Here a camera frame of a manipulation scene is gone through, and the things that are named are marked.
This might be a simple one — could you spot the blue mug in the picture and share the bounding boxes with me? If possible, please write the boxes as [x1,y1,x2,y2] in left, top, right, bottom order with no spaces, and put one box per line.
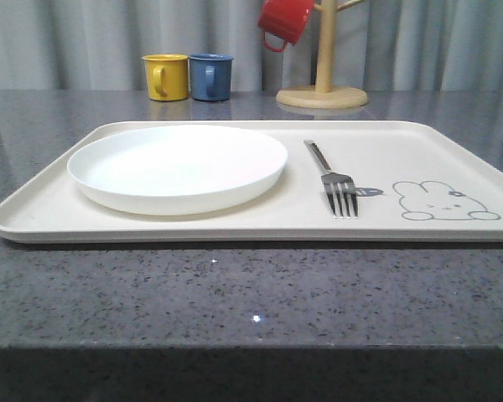
[189,54,234,101]

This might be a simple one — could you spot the white round plate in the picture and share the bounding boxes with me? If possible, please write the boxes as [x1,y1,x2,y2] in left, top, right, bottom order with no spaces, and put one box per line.
[67,124,288,216]

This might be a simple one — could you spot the cream rabbit serving tray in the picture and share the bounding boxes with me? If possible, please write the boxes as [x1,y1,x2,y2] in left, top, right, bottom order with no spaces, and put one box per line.
[0,121,503,243]

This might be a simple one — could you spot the red mug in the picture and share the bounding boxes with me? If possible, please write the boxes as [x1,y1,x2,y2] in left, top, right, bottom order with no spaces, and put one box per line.
[257,0,314,53]

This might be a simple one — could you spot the silver fork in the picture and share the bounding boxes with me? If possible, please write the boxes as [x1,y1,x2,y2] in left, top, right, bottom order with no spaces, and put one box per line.
[304,140,359,219]

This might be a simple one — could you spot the yellow mug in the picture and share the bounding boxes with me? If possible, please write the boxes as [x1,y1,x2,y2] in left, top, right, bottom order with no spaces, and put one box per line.
[143,54,189,101]

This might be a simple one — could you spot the wooden mug tree stand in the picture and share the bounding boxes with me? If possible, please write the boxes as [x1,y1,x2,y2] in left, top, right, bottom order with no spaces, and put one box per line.
[276,1,368,109]

